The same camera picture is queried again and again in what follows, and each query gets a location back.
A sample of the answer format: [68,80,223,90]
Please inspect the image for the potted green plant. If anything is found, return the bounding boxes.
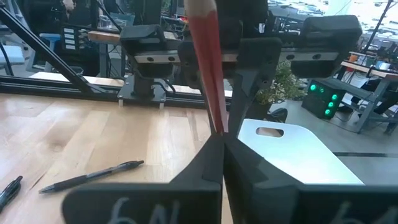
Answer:
[248,60,307,122]

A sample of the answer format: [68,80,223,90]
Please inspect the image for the wooden workbench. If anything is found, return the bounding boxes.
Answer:
[88,30,122,44]

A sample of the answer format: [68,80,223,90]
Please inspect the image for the blue stool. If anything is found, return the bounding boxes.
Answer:
[39,32,62,72]

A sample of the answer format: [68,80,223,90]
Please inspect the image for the red pencil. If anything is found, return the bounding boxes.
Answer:
[183,0,229,135]

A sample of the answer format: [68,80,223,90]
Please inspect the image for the white wheeled bench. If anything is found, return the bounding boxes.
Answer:
[0,45,25,68]

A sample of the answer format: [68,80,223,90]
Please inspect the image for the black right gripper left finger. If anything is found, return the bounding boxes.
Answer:
[61,134,225,224]

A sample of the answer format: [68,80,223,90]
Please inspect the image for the white plastic bin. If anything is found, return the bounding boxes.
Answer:
[238,118,364,186]

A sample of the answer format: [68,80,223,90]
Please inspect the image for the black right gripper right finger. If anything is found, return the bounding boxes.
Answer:
[223,136,398,224]

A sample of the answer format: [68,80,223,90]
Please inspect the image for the black computer green lights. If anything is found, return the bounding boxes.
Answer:
[300,79,346,121]

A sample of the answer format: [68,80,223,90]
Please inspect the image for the black retractable pen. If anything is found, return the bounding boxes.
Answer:
[39,160,145,194]
[0,175,24,213]

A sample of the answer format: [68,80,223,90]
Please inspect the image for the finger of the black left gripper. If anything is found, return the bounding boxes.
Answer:
[178,39,218,135]
[228,36,283,138]

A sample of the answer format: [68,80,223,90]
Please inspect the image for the black aluminium table frame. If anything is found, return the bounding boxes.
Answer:
[0,6,234,110]

